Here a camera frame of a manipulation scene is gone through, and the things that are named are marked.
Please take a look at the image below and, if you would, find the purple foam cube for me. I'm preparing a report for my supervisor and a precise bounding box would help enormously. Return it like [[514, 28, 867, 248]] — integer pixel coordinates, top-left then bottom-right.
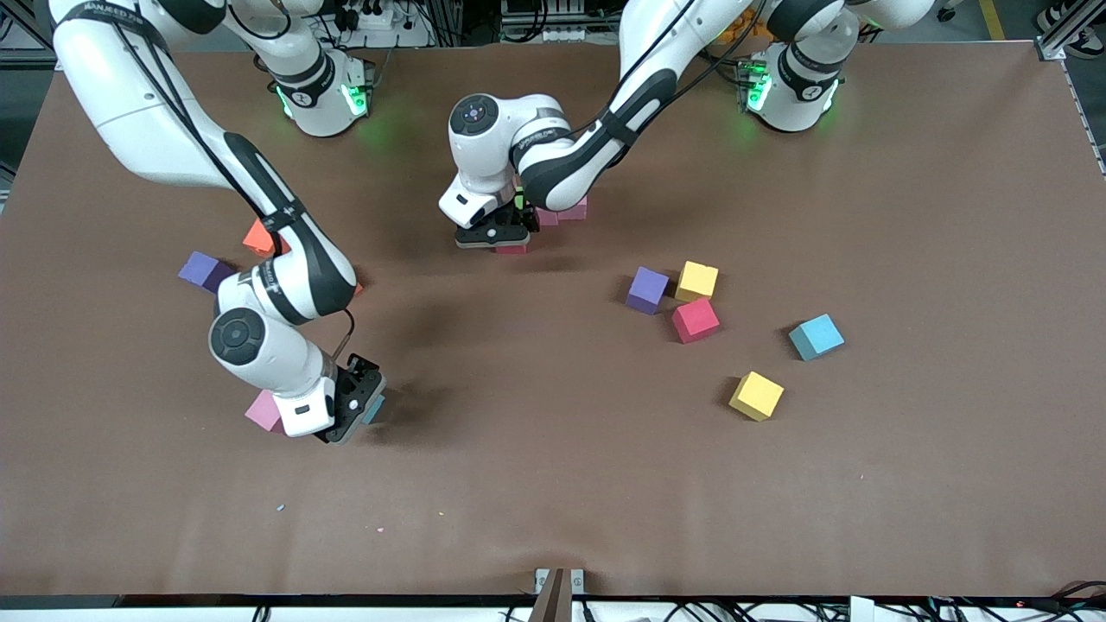
[[178, 251, 234, 295], [625, 266, 671, 315]]

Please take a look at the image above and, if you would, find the yellow foam cube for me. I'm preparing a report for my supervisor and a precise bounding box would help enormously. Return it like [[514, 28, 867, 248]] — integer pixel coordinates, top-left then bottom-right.
[[728, 371, 785, 422], [675, 260, 720, 303]]

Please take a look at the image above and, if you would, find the brown table cover sheet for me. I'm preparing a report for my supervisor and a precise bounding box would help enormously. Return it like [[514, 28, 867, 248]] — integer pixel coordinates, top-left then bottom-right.
[[0, 41, 1106, 597]]

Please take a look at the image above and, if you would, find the pile of orange objects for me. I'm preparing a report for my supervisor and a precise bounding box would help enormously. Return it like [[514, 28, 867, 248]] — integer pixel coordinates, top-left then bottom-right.
[[717, 13, 774, 44]]

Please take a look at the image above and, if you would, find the black white sneaker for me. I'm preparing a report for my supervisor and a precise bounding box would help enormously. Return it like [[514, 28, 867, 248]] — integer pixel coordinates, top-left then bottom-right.
[[1028, 0, 1077, 34]]

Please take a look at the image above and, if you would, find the metal table edge bracket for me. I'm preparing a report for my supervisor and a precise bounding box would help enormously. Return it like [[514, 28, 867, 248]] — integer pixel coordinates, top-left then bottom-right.
[[534, 568, 586, 622]]

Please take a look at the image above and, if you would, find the aluminium frame profile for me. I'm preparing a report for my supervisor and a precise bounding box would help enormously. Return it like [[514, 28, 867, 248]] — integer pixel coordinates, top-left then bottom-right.
[[1035, 0, 1106, 63]]

